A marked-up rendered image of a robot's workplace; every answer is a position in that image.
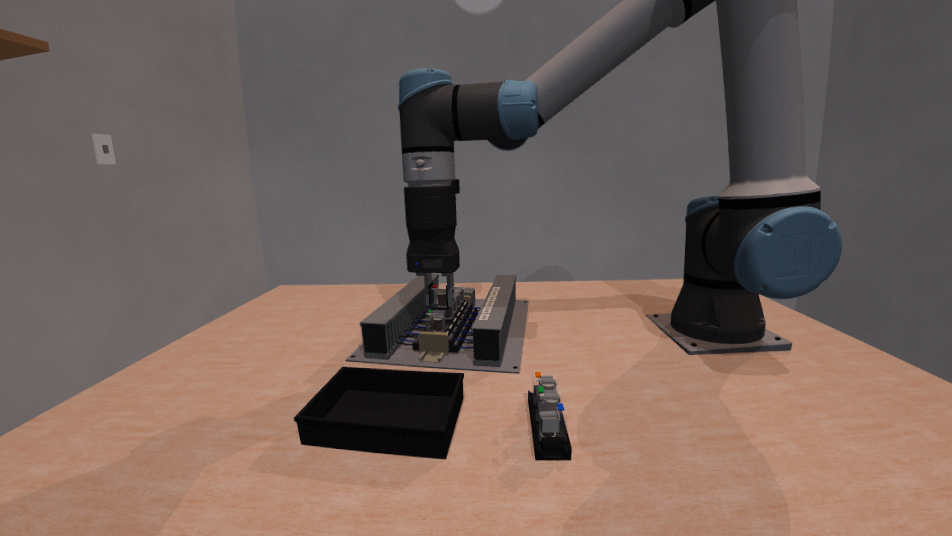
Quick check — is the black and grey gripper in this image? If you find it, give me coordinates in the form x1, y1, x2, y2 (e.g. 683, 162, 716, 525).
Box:
402, 152, 460, 307

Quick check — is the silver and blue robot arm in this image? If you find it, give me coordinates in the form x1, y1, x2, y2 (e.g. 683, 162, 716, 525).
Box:
398, 0, 842, 344

